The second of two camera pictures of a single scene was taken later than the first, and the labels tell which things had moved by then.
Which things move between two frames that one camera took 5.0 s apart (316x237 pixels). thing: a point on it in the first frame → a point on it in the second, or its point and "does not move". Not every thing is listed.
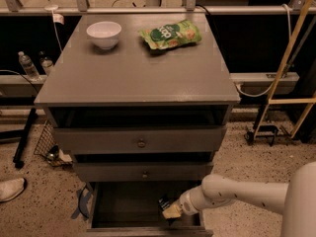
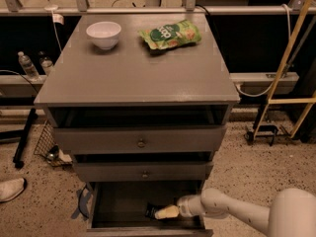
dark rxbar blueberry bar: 164,202 → 151,210
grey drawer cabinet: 140,103 does not move
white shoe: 11,189 does not move
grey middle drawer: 142,171 does not move
